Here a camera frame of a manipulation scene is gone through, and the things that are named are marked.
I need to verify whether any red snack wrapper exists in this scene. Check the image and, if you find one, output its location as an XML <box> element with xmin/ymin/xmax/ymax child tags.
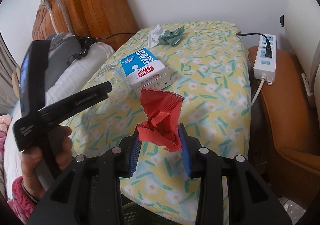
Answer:
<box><xmin>137</xmin><ymin>88</ymin><xmax>184</xmax><ymax>152</ymax></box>

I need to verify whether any brown leather chair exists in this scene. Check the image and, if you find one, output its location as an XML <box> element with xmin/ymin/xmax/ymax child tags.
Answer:
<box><xmin>255</xmin><ymin>49</ymin><xmax>319</xmax><ymax>209</ymax></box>

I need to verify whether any person's left hand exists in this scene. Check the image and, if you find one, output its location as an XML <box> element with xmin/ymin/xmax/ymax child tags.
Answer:
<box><xmin>21</xmin><ymin>126</ymin><xmax>73</xmax><ymax>201</ymax></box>

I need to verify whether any black power plug cable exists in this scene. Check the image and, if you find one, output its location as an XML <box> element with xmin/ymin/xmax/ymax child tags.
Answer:
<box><xmin>235</xmin><ymin>31</ymin><xmax>275</xmax><ymax>59</ymax></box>

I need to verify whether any blue white milk carton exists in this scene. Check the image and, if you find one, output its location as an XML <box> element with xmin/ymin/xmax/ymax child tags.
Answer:
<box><xmin>120</xmin><ymin>48</ymin><xmax>172</xmax><ymax>92</ymax></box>

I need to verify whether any white pillow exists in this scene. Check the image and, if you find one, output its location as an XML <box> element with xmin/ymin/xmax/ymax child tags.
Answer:
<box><xmin>4</xmin><ymin>42</ymin><xmax>115</xmax><ymax>200</ymax></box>

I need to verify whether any black cable with strap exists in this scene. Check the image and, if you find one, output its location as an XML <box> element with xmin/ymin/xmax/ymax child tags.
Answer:
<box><xmin>67</xmin><ymin>32</ymin><xmax>137</xmax><ymax>66</ymax></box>

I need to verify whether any grey breathing machine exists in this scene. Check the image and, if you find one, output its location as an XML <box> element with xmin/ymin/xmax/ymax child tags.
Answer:
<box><xmin>44</xmin><ymin>32</ymin><xmax>87</xmax><ymax>92</ymax></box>

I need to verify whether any wooden headboard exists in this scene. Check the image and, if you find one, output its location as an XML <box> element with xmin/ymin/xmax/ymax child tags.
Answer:
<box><xmin>31</xmin><ymin>0</ymin><xmax>139</xmax><ymax>51</ymax></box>

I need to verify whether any yellow floral blanket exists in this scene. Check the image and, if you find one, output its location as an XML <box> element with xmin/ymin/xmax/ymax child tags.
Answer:
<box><xmin>65</xmin><ymin>21</ymin><xmax>251</xmax><ymax>224</ymax></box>

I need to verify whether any white power strip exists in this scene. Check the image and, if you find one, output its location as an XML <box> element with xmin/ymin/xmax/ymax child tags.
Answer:
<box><xmin>253</xmin><ymin>34</ymin><xmax>277</xmax><ymax>85</ymax></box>

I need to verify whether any dark green crumpled wrapper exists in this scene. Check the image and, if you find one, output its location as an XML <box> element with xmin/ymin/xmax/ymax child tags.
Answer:
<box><xmin>158</xmin><ymin>26</ymin><xmax>184</xmax><ymax>46</ymax></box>

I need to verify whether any green mesh trash basket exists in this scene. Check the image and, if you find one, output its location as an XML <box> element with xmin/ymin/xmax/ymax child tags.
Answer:
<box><xmin>122</xmin><ymin>202</ymin><xmax>178</xmax><ymax>225</ymax></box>

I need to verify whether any grey corrugated hose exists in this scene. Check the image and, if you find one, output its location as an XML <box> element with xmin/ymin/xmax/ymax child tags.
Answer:
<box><xmin>39</xmin><ymin>0</ymin><xmax>74</xmax><ymax>41</ymax></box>

